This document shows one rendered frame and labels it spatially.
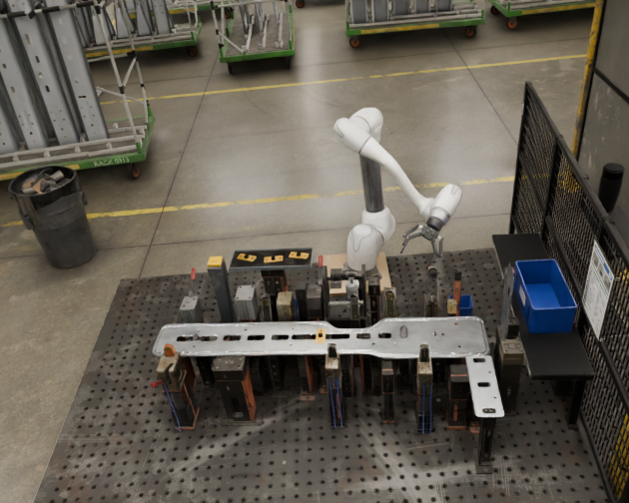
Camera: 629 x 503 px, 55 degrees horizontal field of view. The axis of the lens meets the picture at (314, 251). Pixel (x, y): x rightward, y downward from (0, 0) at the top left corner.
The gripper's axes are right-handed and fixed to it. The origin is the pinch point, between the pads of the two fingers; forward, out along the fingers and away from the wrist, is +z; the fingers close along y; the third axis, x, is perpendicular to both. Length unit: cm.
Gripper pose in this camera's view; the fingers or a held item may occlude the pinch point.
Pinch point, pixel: (415, 257)
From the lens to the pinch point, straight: 276.9
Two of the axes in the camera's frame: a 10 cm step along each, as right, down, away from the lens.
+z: -5.1, 8.0, -3.1
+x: 0.8, -3.2, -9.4
